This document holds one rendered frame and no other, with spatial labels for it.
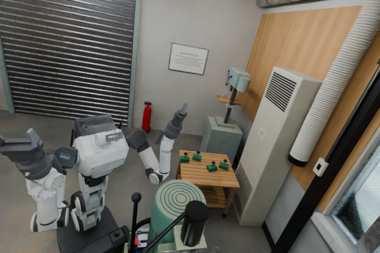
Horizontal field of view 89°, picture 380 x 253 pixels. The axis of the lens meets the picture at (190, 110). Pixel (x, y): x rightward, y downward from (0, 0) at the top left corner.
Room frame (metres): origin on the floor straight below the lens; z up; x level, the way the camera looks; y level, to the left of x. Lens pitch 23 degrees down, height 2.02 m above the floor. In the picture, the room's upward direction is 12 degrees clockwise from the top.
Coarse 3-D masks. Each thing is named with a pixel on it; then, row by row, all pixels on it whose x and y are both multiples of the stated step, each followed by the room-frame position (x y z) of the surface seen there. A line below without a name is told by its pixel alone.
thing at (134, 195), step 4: (136, 192) 0.50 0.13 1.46; (132, 196) 0.49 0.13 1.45; (136, 196) 0.48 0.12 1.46; (140, 196) 0.49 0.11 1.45; (132, 200) 0.48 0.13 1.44; (136, 200) 0.48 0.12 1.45; (136, 204) 0.48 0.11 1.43; (136, 208) 0.47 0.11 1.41; (136, 212) 0.46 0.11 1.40; (136, 216) 0.46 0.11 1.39; (132, 220) 0.45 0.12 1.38; (136, 220) 0.46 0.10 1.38; (132, 224) 0.44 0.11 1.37; (132, 228) 0.44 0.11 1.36; (132, 232) 0.43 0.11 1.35; (132, 236) 0.42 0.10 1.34; (132, 240) 0.42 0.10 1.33; (132, 244) 0.41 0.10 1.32; (132, 248) 0.40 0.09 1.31; (132, 252) 0.40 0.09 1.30
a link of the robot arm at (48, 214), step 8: (56, 200) 0.56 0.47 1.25; (40, 208) 0.51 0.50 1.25; (48, 208) 0.52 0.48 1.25; (56, 208) 0.55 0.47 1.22; (64, 208) 0.60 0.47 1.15; (40, 216) 0.50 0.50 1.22; (48, 216) 0.51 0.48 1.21; (56, 216) 0.54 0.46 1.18; (40, 224) 0.50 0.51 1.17; (48, 224) 0.51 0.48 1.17; (56, 224) 0.53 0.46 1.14
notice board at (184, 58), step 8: (176, 48) 3.39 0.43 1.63; (184, 48) 3.41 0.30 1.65; (192, 48) 3.43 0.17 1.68; (200, 48) 3.45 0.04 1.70; (176, 56) 3.39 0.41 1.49; (184, 56) 3.41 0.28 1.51; (192, 56) 3.43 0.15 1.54; (200, 56) 3.45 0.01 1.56; (176, 64) 3.39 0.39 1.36; (184, 64) 3.41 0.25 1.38; (192, 64) 3.43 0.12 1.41; (200, 64) 3.46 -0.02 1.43; (192, 72) 3.44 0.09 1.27; (200, 72) 3.46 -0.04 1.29
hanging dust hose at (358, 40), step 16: (368, 0) 1.52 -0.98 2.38; (368, 16) 1.48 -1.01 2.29; (352, 32) 1.52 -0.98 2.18; (368, 32) 1.46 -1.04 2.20; (352, 48) 1.48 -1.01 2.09; (368, 48) 1.48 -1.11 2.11; (336, 64) 1.52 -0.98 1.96; (352, 64) 1.47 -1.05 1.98; (336, 80) 1.48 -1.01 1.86; (320, 96) 1.52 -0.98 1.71; (336, 96) 1.48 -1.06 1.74; (320, 112) 1.48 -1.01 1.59; (304, 128) 1.52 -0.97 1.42; (320, 128) 1.46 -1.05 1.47; (304, 144) 1.47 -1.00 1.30; (304, 160) 1.46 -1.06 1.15
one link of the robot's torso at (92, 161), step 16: (80, 128) 0.90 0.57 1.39; (96, 128) 0.94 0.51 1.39; (112, 128) 0.99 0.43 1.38; (80, 144) 0.83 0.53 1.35; (112, 144) 0.90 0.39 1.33; (128, 144) 0.98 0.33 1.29; (80, 160) 0.77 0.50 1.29; (96, 160) 0.80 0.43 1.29; (112, 160) 0.85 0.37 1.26; (96, 176) 0.87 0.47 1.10
